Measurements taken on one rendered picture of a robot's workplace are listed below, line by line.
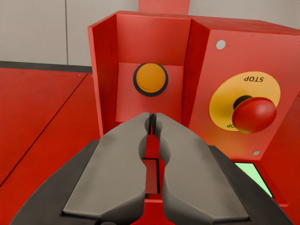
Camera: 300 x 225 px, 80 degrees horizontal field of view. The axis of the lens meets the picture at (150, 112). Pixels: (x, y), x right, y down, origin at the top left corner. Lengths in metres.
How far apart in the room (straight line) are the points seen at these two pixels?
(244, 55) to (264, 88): 0.04
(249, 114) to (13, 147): 0.52
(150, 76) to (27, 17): 0.92
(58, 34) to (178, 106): 0.88
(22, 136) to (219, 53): 0.53
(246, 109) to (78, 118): 0.51
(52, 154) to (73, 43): 0.66
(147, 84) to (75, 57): 0.85
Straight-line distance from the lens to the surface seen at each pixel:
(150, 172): 0.22
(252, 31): 0.19
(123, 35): 0.25
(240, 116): 0.19
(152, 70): 0.24
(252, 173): 0.26
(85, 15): 0.99
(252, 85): 0.21
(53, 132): 0.57
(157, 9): 0.83
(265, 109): 0.19
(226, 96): 0.20
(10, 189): 0.48
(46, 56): 1.12
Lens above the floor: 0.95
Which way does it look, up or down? 57 degrees down
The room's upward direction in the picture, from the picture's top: 180 degrees clockwise
